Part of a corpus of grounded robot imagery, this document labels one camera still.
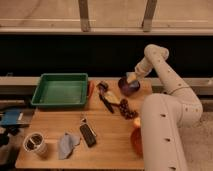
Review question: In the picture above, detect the green plastic tray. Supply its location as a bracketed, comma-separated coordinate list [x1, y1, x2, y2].
[31, 73, 88, 108]

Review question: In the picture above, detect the orange bowl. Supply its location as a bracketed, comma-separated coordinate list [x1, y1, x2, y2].
[130, 128, 143, 157]

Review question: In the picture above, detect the orange carrot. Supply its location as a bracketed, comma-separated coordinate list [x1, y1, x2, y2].
[87, 81, 94, 99]

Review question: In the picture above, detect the bunch of dark grapes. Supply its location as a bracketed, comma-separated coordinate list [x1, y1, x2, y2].
[119, 99, 138, 119]

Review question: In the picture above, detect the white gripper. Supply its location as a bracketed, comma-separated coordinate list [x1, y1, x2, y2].
[127, 58, 153, 83]

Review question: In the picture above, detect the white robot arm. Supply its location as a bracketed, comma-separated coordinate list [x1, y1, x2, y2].
[128, 44, 203, 171]

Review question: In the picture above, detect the purple bowl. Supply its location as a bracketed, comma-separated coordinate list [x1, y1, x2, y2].
[118, 77, 140, 96]

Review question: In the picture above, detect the blue box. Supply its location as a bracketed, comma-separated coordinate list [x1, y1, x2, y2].
[0, 109, 23, 126]

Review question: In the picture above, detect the yellow apple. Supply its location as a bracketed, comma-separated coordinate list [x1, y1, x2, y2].
[133, 117, 141, 128]

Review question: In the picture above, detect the black remote control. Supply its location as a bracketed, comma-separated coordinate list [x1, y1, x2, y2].
[80, 124, 96, 147]

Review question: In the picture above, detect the blue grey cloth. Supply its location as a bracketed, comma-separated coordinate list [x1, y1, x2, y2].
[58, 133, 81, 160]

